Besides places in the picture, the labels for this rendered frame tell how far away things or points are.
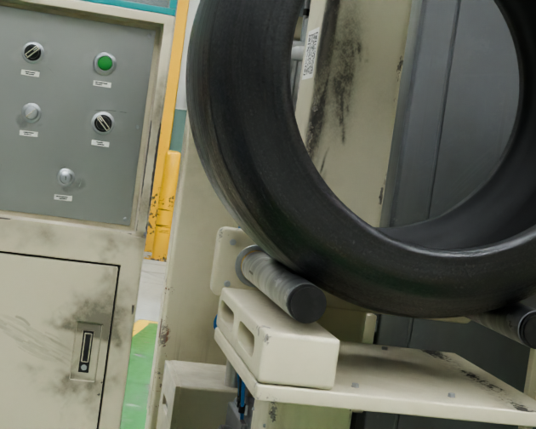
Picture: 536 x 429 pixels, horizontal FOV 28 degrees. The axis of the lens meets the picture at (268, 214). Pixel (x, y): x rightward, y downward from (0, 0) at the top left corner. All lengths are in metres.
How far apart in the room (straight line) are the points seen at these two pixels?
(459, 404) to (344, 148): 0.47
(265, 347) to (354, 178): 0.45
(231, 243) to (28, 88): 0.51
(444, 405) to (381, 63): 0.56
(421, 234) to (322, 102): 0.24
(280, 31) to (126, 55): 0.70
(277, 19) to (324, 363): 0.39
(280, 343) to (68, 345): 0.69
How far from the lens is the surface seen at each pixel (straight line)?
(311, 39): 1.64
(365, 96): 1.58
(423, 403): 1.26
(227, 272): 1.53
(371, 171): 1.59
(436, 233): 1.52
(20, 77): 1.85
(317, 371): 1.22
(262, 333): 1.21
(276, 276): 1.30
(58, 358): 1.83
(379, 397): 1.24
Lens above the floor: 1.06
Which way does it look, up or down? 3 degrees down
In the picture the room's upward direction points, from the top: 8 degrees clockwise
